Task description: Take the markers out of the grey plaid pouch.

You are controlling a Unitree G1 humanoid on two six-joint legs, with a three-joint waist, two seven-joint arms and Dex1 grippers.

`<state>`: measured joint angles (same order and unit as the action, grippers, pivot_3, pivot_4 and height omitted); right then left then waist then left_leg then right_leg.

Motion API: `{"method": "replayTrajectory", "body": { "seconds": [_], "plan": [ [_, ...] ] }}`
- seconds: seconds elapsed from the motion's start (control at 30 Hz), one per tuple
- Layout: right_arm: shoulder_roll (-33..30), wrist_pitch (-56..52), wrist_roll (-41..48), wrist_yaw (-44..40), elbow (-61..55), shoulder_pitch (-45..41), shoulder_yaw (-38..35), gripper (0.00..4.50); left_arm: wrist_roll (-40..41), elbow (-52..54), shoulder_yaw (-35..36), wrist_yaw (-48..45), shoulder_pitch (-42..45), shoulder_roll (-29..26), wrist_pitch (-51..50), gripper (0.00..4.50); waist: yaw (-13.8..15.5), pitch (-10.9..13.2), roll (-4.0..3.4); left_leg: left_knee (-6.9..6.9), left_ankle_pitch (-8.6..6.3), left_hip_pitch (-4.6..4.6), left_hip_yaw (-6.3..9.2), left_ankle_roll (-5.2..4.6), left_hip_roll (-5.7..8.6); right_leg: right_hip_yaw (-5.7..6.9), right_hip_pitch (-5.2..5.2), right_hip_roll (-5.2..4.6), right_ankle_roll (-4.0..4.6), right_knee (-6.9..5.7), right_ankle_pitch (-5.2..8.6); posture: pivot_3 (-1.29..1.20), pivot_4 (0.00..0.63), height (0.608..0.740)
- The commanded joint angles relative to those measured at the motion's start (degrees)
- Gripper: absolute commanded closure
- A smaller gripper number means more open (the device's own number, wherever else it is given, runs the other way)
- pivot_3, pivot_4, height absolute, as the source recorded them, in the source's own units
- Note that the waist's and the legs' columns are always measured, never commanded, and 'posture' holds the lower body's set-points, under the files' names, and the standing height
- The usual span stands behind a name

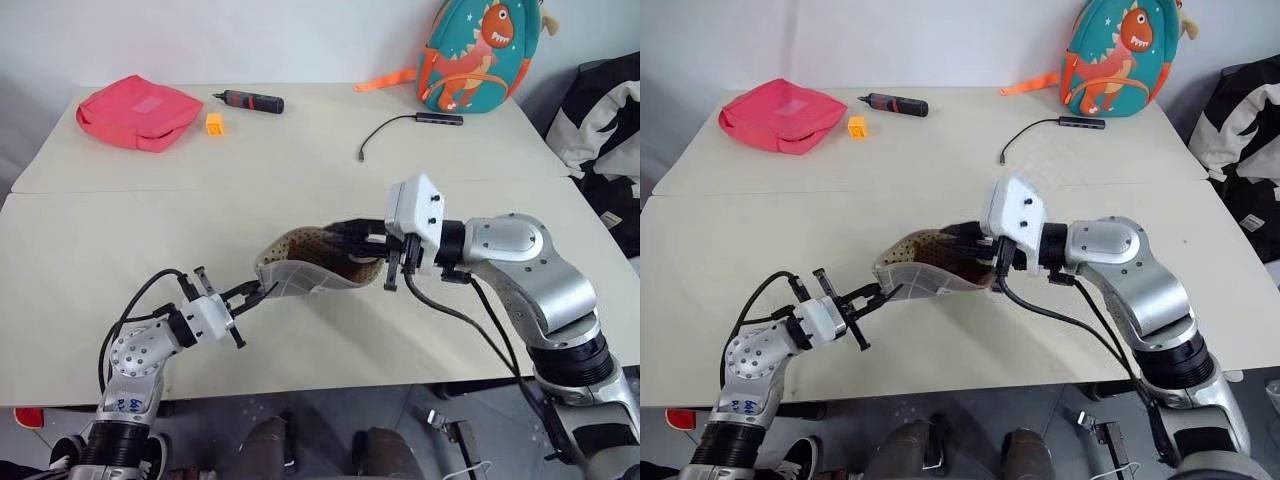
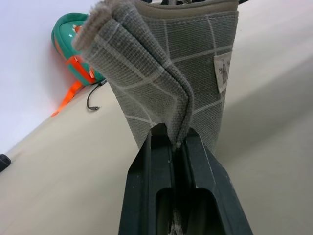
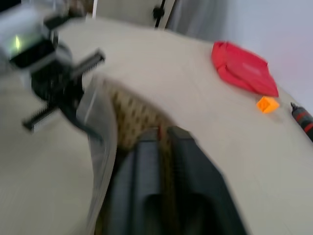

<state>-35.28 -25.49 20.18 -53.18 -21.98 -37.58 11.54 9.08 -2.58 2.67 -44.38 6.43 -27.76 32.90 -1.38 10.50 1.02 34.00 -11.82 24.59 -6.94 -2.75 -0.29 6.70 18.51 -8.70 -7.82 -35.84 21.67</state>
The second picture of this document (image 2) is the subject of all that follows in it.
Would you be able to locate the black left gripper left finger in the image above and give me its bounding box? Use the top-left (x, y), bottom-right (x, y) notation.
top-left (118, 123), bottom-right (176, 235)

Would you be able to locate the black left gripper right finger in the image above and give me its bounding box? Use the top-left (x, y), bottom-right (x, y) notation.
top-left (177, 126), bottom-right (254, 235)

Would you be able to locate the grey plaid fabric pouch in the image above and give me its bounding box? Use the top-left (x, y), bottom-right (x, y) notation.
top-left (71, 0), bottom-right (240, 235)

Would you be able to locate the black clamp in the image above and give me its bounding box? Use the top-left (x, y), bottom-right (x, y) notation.
top-left (0, 154), bottom-right (12, 173)

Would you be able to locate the green and orange bag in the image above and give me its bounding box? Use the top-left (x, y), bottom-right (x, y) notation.
top-left (50, 12), bottom-right (106, 117)

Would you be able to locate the black cable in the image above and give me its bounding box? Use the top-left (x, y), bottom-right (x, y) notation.
top-left (86, 78), bottom-right (108, 111)

